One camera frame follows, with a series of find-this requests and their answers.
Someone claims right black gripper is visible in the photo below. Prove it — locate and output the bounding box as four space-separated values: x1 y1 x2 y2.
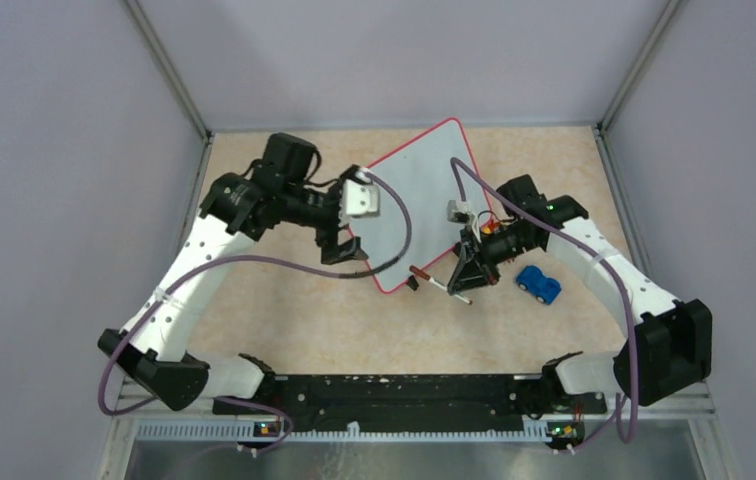
448 223 538 294

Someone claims white marker pen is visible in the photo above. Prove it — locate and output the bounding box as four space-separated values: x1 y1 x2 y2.
409 265 473 305

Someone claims pink-framed whiteboard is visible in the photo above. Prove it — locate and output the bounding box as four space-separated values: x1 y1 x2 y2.
350 117 478 294

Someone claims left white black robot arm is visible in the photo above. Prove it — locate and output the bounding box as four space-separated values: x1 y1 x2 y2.
97 133 380 414

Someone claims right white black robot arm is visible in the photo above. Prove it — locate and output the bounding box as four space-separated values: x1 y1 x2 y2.
448 175 713 412

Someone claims colourful toy brick figure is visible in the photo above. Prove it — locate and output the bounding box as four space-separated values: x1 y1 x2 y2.
476 210 503 235

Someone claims blue toy car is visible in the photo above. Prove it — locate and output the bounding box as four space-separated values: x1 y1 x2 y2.
515 265 562 305

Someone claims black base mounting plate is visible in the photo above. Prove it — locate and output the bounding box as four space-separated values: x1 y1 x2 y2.
212 374 608 435

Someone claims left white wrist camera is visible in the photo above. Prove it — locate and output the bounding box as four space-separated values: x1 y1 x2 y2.
339 165 380 220

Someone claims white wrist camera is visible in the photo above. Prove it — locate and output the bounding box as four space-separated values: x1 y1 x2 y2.
339 165 380 220
446 200 477 225

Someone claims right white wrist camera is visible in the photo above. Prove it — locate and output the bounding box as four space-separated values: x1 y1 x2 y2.
446 200 477 225

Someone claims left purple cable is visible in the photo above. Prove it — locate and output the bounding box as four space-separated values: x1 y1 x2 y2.
98 168 414 458

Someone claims purple cable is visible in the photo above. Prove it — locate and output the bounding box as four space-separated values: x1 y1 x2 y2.
98 168 414 458
450 156 641 455

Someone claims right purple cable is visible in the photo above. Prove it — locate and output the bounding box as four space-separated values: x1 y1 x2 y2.
450 156 641 455

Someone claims aluminium frame rail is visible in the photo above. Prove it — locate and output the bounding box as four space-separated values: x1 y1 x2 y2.
109 374 741 479

